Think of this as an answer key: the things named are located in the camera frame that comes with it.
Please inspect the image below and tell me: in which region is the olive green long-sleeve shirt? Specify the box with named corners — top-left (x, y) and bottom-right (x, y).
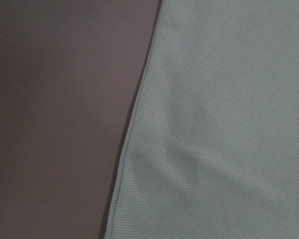
top-left (105, 0), bottom-right (299, 239)

